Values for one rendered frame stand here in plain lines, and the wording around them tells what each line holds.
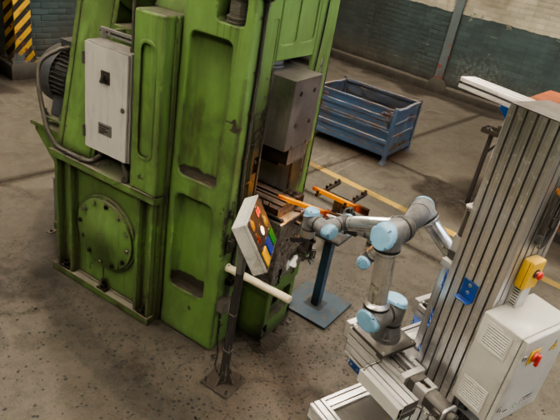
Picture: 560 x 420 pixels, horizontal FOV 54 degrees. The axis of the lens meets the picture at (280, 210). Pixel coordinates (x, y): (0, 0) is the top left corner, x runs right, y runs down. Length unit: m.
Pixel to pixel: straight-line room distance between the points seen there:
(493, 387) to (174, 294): 2.01
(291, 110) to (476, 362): 1.52
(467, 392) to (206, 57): 2.04
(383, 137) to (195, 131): 4.07
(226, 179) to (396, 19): 8.80
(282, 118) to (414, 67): 8.39
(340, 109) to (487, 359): 5.04
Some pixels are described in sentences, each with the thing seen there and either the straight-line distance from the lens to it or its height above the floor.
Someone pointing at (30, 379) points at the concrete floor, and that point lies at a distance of 3.54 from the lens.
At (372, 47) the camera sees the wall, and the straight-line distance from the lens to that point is 11.76.
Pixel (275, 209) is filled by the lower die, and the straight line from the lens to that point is 3.26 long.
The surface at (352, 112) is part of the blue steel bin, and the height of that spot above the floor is 0.49.
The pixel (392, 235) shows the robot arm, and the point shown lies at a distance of 2.30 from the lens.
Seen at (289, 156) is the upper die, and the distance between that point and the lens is 3.12.
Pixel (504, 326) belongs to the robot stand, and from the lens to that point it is 2.40.
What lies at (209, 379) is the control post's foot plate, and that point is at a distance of 3.48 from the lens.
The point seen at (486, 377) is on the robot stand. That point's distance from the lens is 2.54.
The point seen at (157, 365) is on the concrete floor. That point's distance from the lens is 3.56.
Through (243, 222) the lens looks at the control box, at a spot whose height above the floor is 1.19.
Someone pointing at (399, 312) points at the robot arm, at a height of 1.00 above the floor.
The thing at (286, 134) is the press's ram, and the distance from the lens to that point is 3.02.
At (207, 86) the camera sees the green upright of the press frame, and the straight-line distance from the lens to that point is 3.01.
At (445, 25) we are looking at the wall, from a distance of 10.98.
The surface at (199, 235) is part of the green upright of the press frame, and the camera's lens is 3.35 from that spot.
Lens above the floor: 2.51
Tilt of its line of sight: 28 degrees down
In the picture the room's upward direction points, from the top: 10 degrees clockwise
